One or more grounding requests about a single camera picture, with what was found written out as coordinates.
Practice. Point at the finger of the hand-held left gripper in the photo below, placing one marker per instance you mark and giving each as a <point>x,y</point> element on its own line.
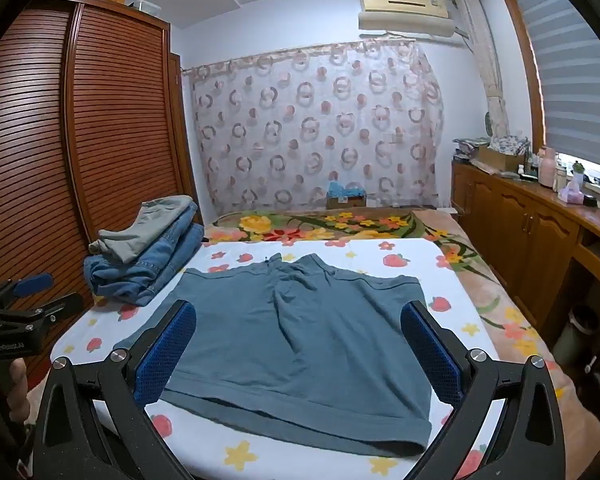
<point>32,283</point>
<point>62,304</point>

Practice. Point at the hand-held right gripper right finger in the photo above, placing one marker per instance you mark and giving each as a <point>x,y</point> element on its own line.
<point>432,355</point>

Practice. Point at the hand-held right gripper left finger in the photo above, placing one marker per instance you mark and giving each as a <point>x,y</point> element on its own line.
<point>165,355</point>

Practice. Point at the blue-grey pants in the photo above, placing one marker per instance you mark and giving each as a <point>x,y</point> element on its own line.
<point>305,340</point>

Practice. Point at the grey-green pants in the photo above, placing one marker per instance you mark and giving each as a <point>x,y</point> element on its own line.
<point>145,230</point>

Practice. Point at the person's left hand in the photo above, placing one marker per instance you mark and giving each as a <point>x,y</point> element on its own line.
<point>14,387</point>

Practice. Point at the blue denim jeans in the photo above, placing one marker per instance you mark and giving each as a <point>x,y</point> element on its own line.
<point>145,272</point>

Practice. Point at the strawberry print bed sheet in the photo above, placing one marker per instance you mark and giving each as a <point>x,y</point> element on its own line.
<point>200,440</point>

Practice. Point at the grey trash bin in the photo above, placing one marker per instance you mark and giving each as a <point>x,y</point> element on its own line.
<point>577,335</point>

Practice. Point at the wooden cabinet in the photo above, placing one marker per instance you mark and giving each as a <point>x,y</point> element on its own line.
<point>520,220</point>

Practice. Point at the wooden louvered wardrobe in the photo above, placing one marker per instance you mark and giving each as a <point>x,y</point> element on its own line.
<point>115,135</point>

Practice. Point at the blue plastic bag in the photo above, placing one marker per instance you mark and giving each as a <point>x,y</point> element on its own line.
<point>345,190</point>

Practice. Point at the open cardboard box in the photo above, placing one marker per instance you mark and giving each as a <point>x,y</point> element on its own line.
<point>500,161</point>

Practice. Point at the stack of folded cloths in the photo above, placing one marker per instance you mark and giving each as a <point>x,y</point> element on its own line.
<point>467,147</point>

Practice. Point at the pink tissue pack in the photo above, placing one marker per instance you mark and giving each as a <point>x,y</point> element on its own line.
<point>571,194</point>

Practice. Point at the pink bottle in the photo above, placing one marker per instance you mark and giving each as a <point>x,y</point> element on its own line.
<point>547,170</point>

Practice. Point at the floral cloth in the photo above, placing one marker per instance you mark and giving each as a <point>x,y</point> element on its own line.
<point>510,144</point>

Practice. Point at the green-capped bottle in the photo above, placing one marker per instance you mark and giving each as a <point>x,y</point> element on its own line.
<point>578,170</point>

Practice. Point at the circle patterned curtain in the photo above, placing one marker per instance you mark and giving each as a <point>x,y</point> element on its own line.
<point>305,125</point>

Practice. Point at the white storage box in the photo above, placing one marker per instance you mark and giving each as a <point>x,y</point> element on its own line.
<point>147,7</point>

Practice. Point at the beige window curtain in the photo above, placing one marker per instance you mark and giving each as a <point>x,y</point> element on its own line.
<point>485,60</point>

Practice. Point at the grey window blind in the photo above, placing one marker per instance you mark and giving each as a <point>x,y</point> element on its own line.
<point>570,85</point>

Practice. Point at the white air conditioner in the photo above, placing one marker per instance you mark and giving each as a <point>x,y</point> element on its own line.
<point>405,15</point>

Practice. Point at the wooden window frame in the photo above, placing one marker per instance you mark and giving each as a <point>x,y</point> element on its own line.
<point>522,60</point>

